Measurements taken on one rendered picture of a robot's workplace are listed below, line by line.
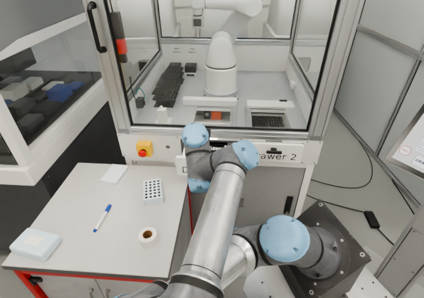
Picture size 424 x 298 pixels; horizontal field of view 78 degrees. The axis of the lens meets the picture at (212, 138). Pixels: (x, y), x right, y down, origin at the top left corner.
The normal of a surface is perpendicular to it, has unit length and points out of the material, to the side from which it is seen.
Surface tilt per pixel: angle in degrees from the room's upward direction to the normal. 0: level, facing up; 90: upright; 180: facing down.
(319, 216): 45
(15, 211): 90
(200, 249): 13
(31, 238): 0
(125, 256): 0
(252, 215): 90
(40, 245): 0
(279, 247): 39
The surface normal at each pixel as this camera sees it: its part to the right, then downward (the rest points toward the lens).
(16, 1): 1.00, 0.04
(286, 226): -0.58, -0.49
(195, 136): -0.05, -0.36
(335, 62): -0.07, 0.58
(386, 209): 0.00, -0.82
